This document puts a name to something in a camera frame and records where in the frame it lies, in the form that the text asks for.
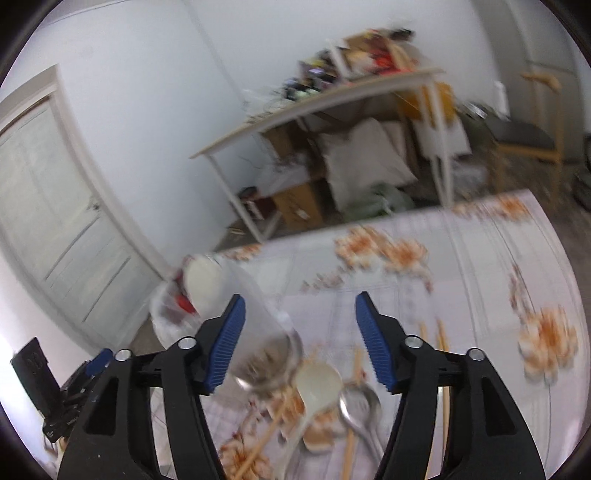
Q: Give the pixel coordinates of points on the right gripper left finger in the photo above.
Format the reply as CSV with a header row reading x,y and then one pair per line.
x,y
114,437

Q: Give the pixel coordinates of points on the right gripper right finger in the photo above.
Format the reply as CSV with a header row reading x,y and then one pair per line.
x,y
486,436

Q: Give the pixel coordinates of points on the clear utensil holder cup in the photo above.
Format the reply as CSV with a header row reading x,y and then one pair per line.
x,y
269,350

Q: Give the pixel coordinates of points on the metal spoon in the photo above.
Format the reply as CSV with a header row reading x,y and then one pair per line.
x,y
368,413

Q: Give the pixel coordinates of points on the floral tablecloth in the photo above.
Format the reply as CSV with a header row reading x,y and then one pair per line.
x,y
492,275

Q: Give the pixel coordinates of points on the white plastic spoon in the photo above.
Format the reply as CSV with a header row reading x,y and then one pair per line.
x,y
318,385

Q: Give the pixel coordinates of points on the white panel door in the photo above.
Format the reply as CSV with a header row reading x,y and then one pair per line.
x,y
60,228

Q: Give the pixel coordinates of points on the green plastic bag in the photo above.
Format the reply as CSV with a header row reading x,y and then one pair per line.
x,y
378,200

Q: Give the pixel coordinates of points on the cardboard box under table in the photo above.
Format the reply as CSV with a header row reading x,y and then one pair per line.
x,y
299,207

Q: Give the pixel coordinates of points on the wooden chair black seat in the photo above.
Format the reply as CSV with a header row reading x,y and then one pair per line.
x,y
528,139

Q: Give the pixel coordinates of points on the white wooden side table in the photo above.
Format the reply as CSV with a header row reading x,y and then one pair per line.
x,y
423,82

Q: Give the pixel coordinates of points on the white sack under table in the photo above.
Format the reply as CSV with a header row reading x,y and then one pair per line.
x,y
371,152

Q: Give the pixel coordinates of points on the clutter box on table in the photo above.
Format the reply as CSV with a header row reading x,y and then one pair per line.
x,y
374,52

